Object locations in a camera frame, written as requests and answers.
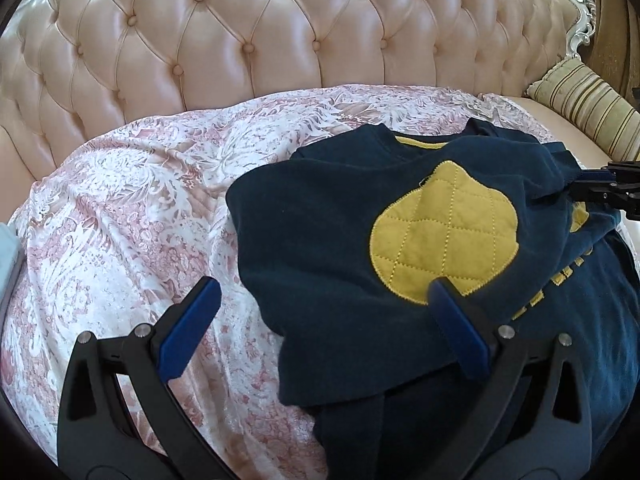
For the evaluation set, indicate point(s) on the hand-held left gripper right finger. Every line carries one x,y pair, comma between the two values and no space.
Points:
460,330

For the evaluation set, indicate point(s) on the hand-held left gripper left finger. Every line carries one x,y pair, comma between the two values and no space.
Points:
192,325

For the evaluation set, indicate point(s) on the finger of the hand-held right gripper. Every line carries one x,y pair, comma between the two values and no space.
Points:
600,192
625,170

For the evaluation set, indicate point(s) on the navy sweater with yellow patches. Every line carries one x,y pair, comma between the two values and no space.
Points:
310,220

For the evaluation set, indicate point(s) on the striped beige cushion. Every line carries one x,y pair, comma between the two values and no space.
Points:
590,105

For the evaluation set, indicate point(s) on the gold floral curtain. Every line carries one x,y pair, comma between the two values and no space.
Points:
615,35

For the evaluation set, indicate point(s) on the pink floral blanket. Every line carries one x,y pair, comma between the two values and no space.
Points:
125,200

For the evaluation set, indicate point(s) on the pale blue cloth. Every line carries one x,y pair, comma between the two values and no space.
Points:
9,265

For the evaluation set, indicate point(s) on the tufted beige headboard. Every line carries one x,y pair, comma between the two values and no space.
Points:
250,35

